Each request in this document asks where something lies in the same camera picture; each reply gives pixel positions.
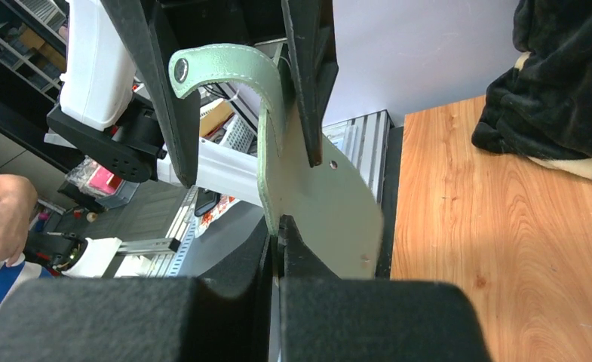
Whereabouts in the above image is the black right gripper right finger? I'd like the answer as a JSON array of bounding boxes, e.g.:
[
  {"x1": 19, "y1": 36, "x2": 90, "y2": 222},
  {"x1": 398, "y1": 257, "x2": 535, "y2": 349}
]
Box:
[{"x1": 278, "y1": 216, "x2": 491, "y2": 361}]

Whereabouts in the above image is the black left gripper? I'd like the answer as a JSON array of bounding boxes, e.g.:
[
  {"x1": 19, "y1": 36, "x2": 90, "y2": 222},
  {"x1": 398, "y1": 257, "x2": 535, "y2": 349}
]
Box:
[{"x1": 102, "y1": 0, "x2": 339, "y2": 188}]

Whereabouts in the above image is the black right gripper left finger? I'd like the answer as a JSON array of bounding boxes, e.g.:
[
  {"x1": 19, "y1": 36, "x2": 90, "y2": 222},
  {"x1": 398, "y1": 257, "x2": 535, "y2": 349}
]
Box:
[{"x1": 0, "y1": 221, "x2": 271, "y2": 361}]

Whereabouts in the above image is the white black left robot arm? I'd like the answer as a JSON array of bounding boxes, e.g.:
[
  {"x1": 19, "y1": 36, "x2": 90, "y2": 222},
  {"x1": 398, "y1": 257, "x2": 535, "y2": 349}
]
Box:
[{"x1": 48, "y1": 1, "x2": 338, "y2": 210}]

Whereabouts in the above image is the person's hand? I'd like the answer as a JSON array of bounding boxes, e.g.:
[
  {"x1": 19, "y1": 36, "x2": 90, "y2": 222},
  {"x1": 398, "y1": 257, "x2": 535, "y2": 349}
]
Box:
[{"x1": 0, "y1": 174, "x2": 38, "y2": 266}]

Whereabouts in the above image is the black cream floral blanket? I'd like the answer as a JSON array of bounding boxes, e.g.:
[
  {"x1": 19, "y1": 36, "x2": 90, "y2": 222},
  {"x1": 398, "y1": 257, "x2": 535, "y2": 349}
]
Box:
[{"x1": 471, "y1": 0, "x2": 592, "y2": 180}]

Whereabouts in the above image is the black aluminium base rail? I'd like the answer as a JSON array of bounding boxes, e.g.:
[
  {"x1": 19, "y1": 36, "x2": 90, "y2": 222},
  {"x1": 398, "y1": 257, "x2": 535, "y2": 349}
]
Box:
[{"x1": 137, "y1": 111, "x2": 391, "y2": 278}]

